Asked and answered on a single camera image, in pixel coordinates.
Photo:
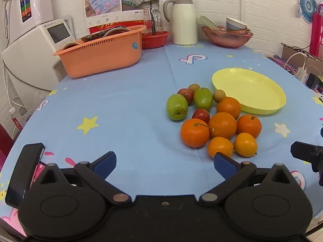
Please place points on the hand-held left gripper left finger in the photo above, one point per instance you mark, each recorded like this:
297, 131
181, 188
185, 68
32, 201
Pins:
106, 162

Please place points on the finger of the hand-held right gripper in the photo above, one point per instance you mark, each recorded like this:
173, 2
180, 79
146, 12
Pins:
302, 151

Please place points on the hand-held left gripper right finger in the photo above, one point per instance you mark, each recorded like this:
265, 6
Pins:
223, 163

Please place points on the small yellow-orange tangerine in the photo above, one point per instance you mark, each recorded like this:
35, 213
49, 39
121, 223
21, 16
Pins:
245, 144
220, 147

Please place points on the small red fruit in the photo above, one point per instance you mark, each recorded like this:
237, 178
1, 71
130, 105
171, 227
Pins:
201, 116
186, 94

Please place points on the oval green fruit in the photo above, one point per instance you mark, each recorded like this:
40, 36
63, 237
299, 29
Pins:
203, 98

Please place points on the brown longan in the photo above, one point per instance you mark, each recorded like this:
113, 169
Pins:
219, 95
194, 87

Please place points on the large green fruit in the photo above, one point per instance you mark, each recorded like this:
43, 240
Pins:
177, 107

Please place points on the yellow plastic plate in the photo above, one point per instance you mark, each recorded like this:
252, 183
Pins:
248, 89

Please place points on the blue printed tablecloth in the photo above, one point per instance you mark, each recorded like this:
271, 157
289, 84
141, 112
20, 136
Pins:
126, 105

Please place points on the black adapter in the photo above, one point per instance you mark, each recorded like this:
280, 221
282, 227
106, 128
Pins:
314, 80

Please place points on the white charger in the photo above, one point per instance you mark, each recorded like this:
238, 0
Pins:
302, 75

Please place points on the patterned cloth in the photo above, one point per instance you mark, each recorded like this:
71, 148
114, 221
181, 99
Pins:
282, 63

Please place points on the cardboard box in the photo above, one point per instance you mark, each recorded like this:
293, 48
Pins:
290, 51

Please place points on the white bottle red label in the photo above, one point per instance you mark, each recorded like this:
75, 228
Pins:
14, 117

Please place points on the dark red chair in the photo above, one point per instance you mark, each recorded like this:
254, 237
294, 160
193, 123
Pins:
5, 141

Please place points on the orange plastic basket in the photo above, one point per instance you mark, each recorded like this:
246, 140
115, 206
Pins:
101, 53

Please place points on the pink gift bag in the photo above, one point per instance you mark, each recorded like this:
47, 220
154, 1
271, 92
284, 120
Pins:
317, 35

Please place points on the steel plate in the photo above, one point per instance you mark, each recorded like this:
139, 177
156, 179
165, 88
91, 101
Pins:
117, 31
72, 46

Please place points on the pink glass bowl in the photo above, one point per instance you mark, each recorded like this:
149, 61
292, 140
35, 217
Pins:
227, 39

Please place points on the white appliance with screen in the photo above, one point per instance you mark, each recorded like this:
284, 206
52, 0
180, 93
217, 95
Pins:
32, 55

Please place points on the red plastic basket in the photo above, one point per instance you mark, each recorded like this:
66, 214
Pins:
154, 41

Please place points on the steel bowl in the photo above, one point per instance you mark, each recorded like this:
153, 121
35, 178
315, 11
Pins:
239, 31

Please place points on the blue and white cup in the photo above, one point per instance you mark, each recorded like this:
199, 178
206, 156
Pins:
236, 24

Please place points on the pale green plate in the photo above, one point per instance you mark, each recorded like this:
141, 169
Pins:
209, 22

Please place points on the blue paper fan decoration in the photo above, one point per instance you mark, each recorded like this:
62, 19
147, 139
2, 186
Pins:
307, 5

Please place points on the white thermos jug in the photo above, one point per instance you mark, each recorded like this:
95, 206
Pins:
184, 20

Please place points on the black straw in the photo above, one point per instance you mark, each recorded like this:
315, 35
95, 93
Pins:
152, 20

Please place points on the white water purifier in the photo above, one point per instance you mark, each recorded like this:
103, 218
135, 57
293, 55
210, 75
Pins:
37, 5

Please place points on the wall calendar poster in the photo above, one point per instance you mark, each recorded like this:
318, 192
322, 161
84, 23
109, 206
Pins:
121, 0

